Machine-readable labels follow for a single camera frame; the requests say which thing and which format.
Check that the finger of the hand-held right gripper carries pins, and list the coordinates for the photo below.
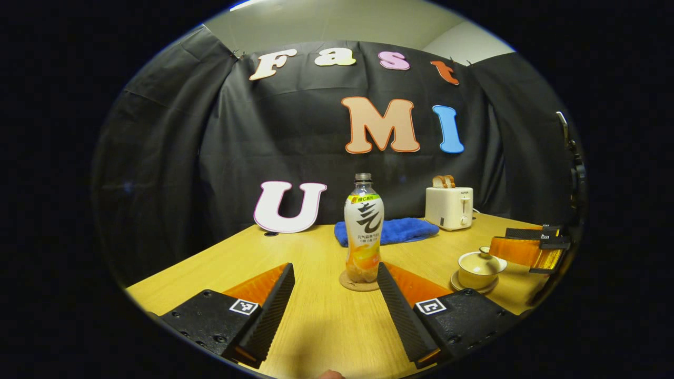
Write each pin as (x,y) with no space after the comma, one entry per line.
(532,232)
(521,251)

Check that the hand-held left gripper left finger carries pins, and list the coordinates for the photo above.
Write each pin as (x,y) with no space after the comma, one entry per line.
(274,316)

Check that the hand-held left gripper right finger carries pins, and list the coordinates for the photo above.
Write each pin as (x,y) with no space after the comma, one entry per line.
(403,316)

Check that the cream teacup lid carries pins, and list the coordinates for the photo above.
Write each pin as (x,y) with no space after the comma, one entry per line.
(482,262)

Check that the round cork coaster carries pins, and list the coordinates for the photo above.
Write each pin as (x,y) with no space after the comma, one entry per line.
(350,285)

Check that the white label water bottle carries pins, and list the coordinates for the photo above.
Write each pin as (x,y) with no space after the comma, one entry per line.
(363,226)

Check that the cream saucer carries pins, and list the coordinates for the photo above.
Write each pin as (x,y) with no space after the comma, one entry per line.
(463,287)

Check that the blue towel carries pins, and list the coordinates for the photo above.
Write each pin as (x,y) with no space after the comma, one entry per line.
(410,230)

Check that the white toaster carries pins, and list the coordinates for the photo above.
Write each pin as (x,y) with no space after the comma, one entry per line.
(445,208)

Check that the black backdrop cloth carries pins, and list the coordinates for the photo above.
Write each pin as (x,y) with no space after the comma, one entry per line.
(184,158)

